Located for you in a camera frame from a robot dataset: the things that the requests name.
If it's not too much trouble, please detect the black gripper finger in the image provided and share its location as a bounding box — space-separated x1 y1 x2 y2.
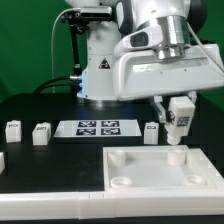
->
188 91 197 104
152 96 167 123

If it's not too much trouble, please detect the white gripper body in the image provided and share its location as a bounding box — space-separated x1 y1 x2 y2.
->
113 44 224 100

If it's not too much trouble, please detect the white square tabletop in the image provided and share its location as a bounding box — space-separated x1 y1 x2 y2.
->
103 145 224 192

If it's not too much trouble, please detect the white sheet with AprilTags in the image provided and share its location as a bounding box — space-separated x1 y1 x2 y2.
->
54 119 141 138

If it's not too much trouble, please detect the white obstacle fence bar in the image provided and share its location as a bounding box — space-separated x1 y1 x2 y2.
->
0 192 224 221

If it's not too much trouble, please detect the white part at left edge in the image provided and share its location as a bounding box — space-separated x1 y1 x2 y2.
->
0 152 5 174

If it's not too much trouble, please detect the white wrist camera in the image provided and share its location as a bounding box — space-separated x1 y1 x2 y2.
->
114 29 157 56

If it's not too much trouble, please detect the black cable bundle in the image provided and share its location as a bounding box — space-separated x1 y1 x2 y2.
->
33 75 83 94

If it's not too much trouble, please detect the grey cable to camera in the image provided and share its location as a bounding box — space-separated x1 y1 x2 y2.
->
50 7 81 94

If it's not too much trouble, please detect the black camera on stand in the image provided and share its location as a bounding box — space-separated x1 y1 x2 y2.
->
61 6 112 23

